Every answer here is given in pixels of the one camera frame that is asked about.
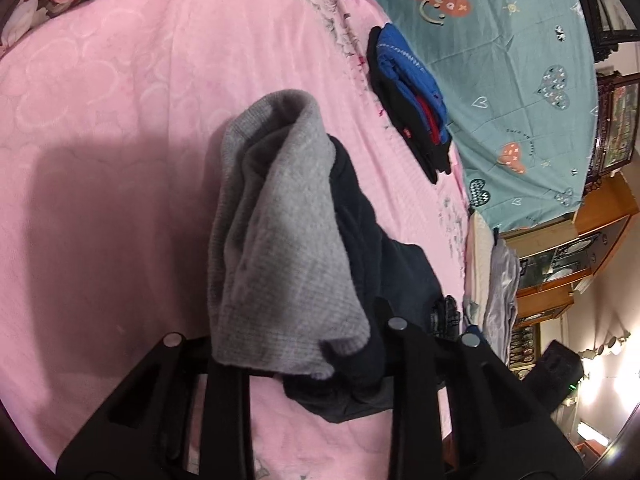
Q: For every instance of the grey velvet garment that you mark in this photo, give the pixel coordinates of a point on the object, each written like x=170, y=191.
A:
x=502, y=295

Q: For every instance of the cream pillow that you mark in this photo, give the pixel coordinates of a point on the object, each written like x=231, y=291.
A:
x=480, y=260

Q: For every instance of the wooden display cabinet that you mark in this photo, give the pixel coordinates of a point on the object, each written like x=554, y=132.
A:
x=590, y=230

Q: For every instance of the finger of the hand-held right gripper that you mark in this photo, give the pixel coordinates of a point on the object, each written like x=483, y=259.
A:
x=444, y=316

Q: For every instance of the pink floral blanket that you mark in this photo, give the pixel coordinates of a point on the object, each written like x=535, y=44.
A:
x=125, y=160

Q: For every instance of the wall lamp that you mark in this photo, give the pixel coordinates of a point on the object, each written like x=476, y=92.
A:
x=602, y=350

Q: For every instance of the dark carved wooden frame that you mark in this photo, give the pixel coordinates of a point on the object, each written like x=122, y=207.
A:
x=617, y=110

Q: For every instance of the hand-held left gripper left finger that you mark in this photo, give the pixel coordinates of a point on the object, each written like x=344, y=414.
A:
x=227, y=410

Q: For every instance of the navy pants with grey waistband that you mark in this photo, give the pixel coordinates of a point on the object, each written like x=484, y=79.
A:
x=285, y=240

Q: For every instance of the folded red garment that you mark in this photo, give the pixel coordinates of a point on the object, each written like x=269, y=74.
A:
x=431, y=122

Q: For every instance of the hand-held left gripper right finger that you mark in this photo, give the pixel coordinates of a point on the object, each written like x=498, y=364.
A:
x=415, y=390

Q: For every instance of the teal heart-print sheet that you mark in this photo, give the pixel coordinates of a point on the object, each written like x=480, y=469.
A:
x=505, y=85

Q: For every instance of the folded black pants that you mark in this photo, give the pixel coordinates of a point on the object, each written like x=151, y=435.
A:
x=400, y=110

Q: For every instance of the folded blue garment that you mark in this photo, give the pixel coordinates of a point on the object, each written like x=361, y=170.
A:
x=407, y=67

